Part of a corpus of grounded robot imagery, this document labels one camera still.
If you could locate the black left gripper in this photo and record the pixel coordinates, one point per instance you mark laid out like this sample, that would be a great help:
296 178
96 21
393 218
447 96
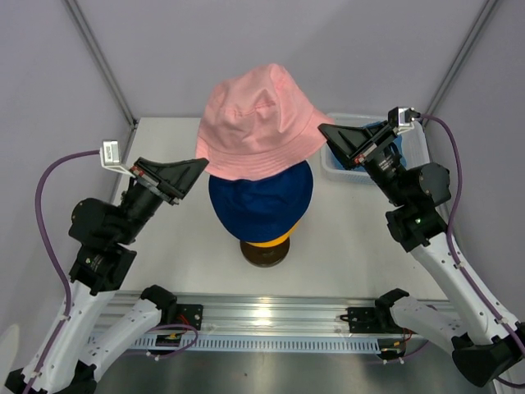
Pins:
171 180

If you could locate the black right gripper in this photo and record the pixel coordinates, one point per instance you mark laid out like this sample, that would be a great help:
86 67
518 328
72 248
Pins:
351 140

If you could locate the dark blue bucket hat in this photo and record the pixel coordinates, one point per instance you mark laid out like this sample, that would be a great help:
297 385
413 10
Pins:
265 210

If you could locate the pink bucket hat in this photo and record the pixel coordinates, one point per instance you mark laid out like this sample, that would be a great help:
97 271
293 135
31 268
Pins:
257 125

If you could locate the yellow bucket hat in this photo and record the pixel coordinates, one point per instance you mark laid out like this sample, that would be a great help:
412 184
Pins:
278 241

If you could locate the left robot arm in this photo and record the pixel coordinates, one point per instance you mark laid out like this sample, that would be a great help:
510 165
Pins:
67 362

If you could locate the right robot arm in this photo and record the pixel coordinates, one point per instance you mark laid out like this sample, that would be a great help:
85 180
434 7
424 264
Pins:
486 339

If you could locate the light blue bucket hat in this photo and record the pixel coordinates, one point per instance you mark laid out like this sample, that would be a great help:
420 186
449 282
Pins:
398 142

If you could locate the white plastic basket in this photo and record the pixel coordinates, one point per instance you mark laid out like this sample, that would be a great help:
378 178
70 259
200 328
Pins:
414 148

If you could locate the brown round hat stand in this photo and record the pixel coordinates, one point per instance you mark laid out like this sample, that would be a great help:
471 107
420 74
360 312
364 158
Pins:
265 257

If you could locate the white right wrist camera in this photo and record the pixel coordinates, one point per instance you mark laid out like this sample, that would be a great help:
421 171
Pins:
402 120

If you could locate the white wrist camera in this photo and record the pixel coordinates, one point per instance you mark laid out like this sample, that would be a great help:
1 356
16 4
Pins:
111 157
402 120

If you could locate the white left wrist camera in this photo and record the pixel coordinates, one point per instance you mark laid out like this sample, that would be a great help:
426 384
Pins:
111 157

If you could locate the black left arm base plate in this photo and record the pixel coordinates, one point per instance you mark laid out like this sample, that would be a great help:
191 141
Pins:
188 314

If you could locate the aluminium mounting rail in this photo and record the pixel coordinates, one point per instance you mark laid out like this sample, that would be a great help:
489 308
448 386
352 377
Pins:
246 315

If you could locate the white slotted cable duct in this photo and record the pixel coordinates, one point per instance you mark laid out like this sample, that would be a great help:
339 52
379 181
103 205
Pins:
332 345

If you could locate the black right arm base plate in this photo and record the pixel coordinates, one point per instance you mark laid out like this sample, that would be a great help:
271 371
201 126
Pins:
369 320

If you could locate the aluminium frame post right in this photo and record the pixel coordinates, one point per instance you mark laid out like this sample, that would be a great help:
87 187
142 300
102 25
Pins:
473 36

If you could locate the aluminium frame post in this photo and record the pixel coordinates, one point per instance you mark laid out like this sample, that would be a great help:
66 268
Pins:
99 59
473 36

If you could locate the aluminium frame post left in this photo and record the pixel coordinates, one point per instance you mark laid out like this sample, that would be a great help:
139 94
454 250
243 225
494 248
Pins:
99 59

